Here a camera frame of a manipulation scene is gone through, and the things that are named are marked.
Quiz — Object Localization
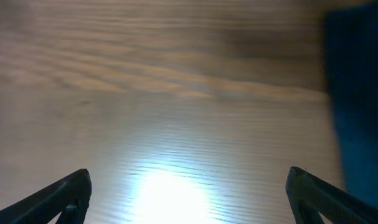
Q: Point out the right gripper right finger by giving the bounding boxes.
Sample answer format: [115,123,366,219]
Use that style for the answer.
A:
[285,167,378,224]

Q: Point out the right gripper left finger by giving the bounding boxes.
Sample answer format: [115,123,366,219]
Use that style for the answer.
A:
[0,169,92,224]

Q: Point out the navy blue garment pile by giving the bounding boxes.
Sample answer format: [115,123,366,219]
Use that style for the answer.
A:
[322,0,378,208]

